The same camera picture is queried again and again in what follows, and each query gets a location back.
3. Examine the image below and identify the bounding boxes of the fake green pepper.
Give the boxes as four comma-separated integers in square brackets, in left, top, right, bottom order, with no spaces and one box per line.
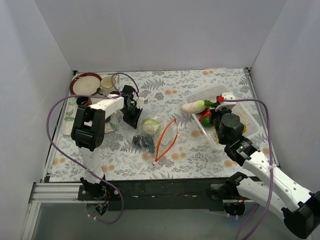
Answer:
[200,115,213,128]

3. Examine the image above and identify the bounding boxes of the fake green cabbage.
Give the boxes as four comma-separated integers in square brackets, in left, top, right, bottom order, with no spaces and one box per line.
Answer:
[141,118,161,136]

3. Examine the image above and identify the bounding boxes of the fake white daikon radish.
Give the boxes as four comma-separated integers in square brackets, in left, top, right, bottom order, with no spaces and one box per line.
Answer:
[180,100,217,114]

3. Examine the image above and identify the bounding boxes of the white plastic mesh basket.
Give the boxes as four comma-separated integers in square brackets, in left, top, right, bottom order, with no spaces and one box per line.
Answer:
[184,83,260,151]

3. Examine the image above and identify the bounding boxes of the clear zip top bag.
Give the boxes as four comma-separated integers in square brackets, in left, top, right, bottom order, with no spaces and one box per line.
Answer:
[133,116,178,166]

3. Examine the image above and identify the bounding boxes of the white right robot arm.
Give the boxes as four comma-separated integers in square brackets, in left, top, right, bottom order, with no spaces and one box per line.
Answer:
[209,107,320,239]

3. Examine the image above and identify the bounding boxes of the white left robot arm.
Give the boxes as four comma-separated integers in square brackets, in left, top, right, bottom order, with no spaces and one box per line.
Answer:
[71,85,143,200]

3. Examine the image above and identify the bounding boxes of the fake red chili pepper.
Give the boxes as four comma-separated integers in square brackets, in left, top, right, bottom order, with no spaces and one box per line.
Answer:
[198,110,211,122]

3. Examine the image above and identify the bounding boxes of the fake dark grapes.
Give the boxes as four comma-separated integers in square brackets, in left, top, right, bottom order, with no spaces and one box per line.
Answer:
[132,135,156,154]

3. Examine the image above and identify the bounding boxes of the floral serving tray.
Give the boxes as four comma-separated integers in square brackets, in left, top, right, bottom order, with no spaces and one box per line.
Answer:
[62,72,119,136]

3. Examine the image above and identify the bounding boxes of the floral table mat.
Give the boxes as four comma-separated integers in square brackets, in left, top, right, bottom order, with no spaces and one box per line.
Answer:
[48,68,281,183]

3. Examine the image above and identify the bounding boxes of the orange ceramic cup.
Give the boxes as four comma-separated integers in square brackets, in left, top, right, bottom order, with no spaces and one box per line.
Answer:
[76,96,92,107]

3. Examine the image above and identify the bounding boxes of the red rimmed cream plate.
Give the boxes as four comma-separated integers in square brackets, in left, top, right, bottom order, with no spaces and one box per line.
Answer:
[69,72,102,96]

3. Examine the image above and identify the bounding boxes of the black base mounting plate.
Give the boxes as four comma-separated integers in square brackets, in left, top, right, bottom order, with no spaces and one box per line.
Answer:
[77,177,227,211]

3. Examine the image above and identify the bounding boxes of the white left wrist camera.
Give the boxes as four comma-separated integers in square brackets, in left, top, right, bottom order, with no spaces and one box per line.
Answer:
[136,97,148,109]

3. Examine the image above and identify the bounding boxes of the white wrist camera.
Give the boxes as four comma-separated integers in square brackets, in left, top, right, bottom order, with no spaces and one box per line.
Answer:
[215,92,237,112]
[136,97,148,109]

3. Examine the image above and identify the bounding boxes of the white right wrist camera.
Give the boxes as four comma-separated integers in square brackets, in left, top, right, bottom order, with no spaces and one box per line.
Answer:
[215,92,237,112]

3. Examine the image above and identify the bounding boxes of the cream mug black handle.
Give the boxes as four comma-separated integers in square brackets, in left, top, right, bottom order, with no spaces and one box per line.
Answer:
[96,76,118,97]

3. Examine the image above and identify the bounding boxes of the aluminium frame rail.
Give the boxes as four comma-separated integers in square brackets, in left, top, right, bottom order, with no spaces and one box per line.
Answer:
[28,181,301,203]

